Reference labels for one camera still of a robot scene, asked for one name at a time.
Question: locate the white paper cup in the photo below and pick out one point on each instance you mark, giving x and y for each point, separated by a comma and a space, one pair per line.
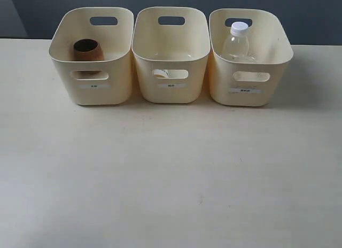
160, 73

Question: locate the clear bottle white cap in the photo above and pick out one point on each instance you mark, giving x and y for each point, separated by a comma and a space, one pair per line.
236, 45

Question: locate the brown wooden cup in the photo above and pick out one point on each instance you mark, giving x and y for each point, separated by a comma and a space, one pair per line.
87, 50

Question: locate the left cream plastic bin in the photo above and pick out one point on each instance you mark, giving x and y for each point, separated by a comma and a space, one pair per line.
101, 82

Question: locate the cream plastic bin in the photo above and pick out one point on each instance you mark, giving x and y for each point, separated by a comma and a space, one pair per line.
251, 82
101, 82
175, 39

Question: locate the middle cream plastic bin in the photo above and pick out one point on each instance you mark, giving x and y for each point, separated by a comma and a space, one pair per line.
175, 39

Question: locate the right cream plastic bin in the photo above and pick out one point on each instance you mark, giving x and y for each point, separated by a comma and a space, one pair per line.
251, 82

